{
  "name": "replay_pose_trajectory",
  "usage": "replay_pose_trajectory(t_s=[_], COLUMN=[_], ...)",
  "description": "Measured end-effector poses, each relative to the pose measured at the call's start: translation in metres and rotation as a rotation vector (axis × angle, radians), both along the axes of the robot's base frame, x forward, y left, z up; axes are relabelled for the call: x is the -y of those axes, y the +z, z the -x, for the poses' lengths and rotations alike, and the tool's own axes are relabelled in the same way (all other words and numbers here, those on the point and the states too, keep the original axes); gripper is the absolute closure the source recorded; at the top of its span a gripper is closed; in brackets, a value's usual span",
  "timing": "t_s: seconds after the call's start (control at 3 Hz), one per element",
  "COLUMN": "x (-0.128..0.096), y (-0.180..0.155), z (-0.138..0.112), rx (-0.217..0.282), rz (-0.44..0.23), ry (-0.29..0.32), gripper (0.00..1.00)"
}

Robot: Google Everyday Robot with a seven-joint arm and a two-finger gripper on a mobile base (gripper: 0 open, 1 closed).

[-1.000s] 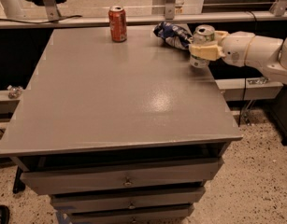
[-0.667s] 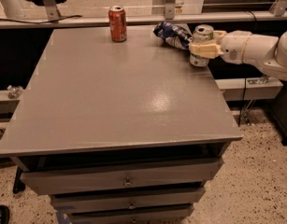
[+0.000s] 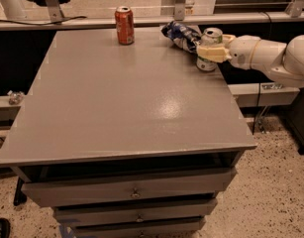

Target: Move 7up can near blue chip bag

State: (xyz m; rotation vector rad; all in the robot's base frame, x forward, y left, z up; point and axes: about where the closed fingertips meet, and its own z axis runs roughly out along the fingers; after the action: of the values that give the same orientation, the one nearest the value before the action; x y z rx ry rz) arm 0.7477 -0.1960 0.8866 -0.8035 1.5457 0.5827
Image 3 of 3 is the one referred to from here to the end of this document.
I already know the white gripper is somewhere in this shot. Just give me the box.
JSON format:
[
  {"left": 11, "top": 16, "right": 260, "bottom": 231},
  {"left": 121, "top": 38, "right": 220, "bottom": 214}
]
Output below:
[{"left": 196, "top": 34, "right": 261, "bottom": 70}]

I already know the white green 7up can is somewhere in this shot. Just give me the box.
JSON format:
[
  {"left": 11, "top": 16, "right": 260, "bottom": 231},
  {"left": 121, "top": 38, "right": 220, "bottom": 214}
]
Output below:
[{"left": 196, "top": 28, "right": 223, "bottom": 72}]

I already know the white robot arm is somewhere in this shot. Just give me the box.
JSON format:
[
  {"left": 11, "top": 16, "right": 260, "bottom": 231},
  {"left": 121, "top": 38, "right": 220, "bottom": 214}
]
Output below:
[{"left": 197, "top": 35, "right": 304, "bottom": 88}]

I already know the crumpled blue chip bag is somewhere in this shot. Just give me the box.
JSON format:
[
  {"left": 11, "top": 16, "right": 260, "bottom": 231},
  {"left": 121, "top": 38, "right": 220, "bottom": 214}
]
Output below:
[{"left": 161, "top": 21, "right": 201, "bottom": 54}]

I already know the orange soda can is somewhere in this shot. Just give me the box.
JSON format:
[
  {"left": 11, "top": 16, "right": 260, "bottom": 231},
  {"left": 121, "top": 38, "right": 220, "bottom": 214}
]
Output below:
[{"left": 115, "top": 6, "right": 135, "bottom": 45}]

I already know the grey drawer cabinet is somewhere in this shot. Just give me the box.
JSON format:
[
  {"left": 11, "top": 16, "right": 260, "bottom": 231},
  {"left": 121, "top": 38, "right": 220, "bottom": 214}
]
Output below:
[{"left": 0, "top": 26, "right": 258, "bottom": 238}]

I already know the bottom grey drawer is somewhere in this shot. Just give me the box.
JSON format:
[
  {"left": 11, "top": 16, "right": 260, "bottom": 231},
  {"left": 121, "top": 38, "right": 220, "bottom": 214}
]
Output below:
[{"left": 73, "top": 217, "right": 205, "bottom": 238}]

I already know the grey drawer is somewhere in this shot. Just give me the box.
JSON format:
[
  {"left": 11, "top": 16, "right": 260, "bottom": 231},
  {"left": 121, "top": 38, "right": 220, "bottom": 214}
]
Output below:
[
  {"left": 22, "top": 168, "right": 237, "bottom": 207},
  {"left": 73, "top": 217, "right": 205, "bottom": 238},
  {"left": 54, "top": 197, "right": 217, "bottom": 227}
]

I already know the small crumpled foil object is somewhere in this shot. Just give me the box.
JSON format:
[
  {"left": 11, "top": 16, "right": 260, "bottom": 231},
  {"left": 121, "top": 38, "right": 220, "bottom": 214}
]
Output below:
[{"left": 7, "top": 90, "right": 25, "bottom": 105}]

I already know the middle grey drawer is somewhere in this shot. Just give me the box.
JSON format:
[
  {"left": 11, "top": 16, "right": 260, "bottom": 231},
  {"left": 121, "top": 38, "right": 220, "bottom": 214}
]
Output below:
[{"left": 54, "top": 197, "right": 217, "bottom": 227}]

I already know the top grey drawer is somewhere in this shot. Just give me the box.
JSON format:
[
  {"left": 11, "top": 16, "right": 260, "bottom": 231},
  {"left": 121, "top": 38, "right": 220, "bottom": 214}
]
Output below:
[{"left": 22, "top": 168, "right": 237, "bottom": 207}]

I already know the black shoe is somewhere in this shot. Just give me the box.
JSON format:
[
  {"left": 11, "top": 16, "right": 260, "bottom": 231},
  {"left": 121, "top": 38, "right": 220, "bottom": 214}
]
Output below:
[{"left": 0, "top": 218, "right": 10, "bottom": 238}]

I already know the grey metal bracket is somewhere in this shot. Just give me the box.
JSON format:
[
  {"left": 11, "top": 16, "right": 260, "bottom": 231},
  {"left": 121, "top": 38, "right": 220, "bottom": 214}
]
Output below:
[{"left": 160, "top": 0, "right": 186, "bottom": 21}]

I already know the grey metal rail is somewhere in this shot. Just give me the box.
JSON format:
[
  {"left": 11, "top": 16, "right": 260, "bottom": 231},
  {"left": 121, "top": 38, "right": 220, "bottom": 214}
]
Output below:
[{"left": 0, "top": 12, "right": 304, "bottom": 31}]

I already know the black cable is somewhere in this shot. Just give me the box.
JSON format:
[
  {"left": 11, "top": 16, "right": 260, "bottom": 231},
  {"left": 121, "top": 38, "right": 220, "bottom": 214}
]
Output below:
[{"left": 0, "top": 15, "right": 88, "bottom": 27}]

